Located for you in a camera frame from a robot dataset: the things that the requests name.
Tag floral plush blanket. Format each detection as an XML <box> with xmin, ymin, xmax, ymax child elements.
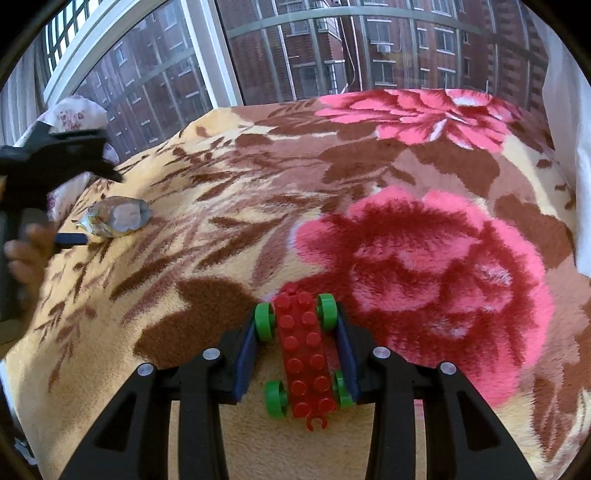
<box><xmin>0</xmin><ymin>88</ymin><xmax>583</xmax><ymax>480</ymax></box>

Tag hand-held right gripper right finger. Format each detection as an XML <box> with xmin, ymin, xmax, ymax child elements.
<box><xmin>332</xmin><ymin>302</ymin><xmax>539</xmax><ymax>480</ymax></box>

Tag foil wrapper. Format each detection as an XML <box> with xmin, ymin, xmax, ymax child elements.
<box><xmin>76</xmin><ymin>195</ymin><xmax>153</xmax><ymax>239</ymax></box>

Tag white window frame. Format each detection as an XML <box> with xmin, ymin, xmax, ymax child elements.
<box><xmin>43</xmin><ymin>0</ymin><xmax>245</xmax><ymax>109</ymax></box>

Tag beige curtain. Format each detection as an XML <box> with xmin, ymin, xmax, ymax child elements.
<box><xmin>0</xmin><ymin>44</ymin><xmax>52</xmax><ymax>148</ymax></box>

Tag white curtain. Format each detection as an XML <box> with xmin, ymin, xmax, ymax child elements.
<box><xmin>538</xmin><ymin>14</ymin><xmax>591</xmax><ymax>278</ymax></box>

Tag person's left hand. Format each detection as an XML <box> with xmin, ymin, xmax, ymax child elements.
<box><xmin>4</xmin><ymin>222</ymin><xmax>60</xmax><ymax>306</ymax></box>

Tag grey window railing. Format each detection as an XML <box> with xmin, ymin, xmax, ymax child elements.
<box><xmin>74</xmin><ymin>9</ymin><xmax>550</xmax><ymax>93</ymax></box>

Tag red toy car green wheels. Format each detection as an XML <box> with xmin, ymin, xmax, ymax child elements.
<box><xmin>254</xmin><ymin>282</ymin><xmax>357</xmax><ymax>433</ymax></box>

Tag red brick apartment building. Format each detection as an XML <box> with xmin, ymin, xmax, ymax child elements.
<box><xmin>78</xmin><ymin>0</ymin><xmax>550</xmax><ymax>160</ymax></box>

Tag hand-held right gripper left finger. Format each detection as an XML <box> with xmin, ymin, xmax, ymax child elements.
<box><xmin>60</xmin><ymin>318</ymin><xmax>260</xmax><ymax>480</ymax></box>

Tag folded floral quilt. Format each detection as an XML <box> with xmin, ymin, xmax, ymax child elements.
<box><xmin>37</xmin><ymin>95</ymin><xmax>122</xmax><ymax>217</ymax></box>

